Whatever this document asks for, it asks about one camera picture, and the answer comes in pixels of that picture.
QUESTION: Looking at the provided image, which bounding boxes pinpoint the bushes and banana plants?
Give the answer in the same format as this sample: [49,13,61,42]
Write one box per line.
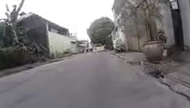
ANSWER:
[0,0,52,71]

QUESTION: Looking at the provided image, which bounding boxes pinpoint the potted tree in large pot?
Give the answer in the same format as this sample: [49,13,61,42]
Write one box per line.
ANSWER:
[121,0,172,66]

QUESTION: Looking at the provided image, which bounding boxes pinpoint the tall pale building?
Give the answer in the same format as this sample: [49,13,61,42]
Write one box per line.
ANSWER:
[109,0,190,56]

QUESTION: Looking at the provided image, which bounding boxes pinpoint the grey asphalt road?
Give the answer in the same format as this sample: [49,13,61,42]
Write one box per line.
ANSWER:
[0,42,190,108]

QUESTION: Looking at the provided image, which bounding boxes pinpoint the building with pale wall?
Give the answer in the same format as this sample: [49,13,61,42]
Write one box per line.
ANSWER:
[15,8,79,62]

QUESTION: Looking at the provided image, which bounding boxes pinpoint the cracked concrete pavement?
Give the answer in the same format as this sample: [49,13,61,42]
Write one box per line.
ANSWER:
[111,43,190,108]

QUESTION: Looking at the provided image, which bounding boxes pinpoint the black pole with signs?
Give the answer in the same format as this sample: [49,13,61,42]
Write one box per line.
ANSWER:
[167,0,186,51]

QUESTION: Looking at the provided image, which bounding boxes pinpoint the grey roadside verge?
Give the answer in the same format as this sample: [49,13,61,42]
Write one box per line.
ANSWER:
[0,54,76,81]

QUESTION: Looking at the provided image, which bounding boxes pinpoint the round dark tree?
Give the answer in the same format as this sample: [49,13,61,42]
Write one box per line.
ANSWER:
[85,15,118,53]

